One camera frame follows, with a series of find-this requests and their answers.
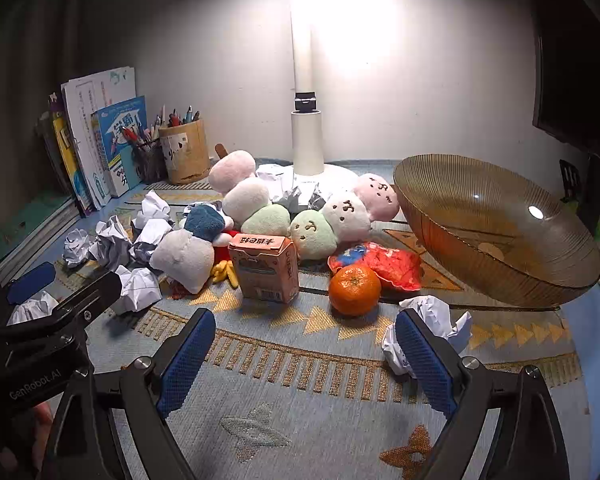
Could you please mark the white paper booklet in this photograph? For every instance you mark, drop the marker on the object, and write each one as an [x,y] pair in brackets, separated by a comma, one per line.
[95,105]

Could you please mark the plain dango plush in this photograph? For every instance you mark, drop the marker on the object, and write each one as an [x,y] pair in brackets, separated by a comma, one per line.
[247,200]

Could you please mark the flat green books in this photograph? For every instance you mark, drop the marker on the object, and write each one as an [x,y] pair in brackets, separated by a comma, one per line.
[35,225]

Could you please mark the blue workbook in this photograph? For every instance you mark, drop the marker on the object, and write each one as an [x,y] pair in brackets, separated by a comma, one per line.
[111,160]

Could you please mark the small grey paper scrap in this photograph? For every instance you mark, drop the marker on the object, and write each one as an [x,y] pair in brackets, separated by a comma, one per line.
[291,200]
[317,199]

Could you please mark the yellow book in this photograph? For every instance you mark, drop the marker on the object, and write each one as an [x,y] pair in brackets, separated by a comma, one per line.
[67,155]

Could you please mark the orange mandarin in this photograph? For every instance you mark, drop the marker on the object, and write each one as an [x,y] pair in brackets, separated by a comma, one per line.
[355,290]

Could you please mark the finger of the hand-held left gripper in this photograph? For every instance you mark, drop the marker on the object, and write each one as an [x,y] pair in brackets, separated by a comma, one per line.
[30,282]
[80,300]

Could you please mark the beige pen holder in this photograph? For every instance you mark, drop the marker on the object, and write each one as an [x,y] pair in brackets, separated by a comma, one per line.
[185,155]

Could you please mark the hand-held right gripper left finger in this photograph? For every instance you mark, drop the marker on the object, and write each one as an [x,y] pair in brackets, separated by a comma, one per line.
[185,360]

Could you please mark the white paper ball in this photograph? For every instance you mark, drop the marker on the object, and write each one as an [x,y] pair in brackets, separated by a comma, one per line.
[272,180]
[430,310]

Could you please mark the pile of paper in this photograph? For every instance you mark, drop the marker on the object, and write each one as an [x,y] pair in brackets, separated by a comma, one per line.
[140,285]

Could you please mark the white desk lamp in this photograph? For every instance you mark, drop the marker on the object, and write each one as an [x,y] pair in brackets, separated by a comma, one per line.
[307,135]

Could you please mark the bunch of red pens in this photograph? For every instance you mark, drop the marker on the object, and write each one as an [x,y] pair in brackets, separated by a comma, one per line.
[137,136]

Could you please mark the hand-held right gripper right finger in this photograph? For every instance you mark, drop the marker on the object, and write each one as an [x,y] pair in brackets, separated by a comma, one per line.
[425,360]

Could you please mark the red snack packet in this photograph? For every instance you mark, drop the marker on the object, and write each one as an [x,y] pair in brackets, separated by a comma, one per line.
[395,267]

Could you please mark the amber ribbed glass bowl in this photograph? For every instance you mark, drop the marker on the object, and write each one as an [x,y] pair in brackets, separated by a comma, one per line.
[495,240]

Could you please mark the black mesh pen holder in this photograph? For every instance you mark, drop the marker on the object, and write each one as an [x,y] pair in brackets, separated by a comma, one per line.
[150,165]

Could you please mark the person's left hand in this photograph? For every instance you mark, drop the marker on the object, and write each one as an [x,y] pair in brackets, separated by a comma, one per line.
[42,430]

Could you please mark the dango plush with faces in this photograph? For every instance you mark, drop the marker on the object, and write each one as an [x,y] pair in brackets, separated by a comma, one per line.
[347,212]

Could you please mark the black monitor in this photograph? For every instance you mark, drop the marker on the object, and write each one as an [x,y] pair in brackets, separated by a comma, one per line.
[575,60]

